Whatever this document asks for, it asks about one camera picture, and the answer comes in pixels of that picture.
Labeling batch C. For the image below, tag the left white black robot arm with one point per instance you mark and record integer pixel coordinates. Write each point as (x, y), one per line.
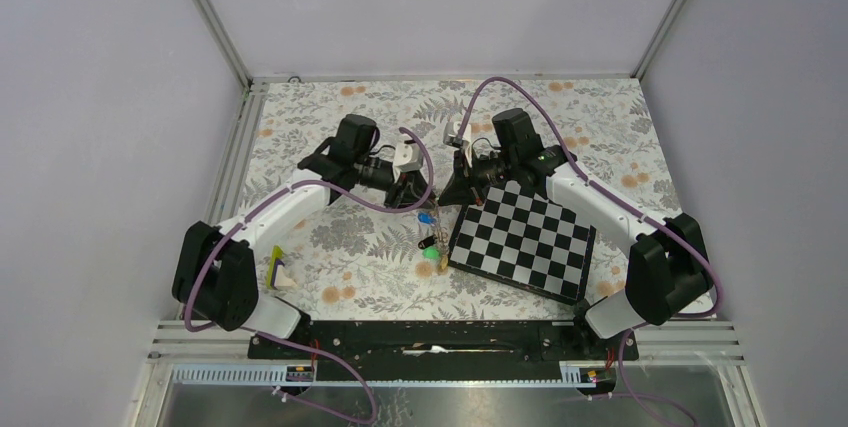
(216, 277)

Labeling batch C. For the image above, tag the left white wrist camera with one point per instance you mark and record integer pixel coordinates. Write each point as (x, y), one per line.
(407, 158)

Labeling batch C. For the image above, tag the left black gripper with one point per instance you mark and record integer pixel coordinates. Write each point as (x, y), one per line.
(409, 188)

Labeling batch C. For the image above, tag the yellow purple white small object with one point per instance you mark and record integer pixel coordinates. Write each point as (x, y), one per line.
(276, 277)

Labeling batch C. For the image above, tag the black white checkerboard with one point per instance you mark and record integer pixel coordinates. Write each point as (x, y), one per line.
(518, 238)

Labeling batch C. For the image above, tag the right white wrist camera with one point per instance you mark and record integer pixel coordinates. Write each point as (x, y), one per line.
(459, 141)

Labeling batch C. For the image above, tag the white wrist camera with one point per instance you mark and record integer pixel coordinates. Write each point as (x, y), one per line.
(407, 158)
(459, 141)

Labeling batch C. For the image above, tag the floral patterned table mat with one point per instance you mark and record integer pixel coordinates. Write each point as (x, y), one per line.
(347, 262)

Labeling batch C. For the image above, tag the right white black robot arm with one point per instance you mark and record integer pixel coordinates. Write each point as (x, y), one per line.
(666, 269)

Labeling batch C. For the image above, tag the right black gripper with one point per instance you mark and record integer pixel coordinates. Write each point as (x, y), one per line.
(464, 186)

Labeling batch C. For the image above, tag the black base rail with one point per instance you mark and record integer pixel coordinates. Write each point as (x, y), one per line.
(432, 351)

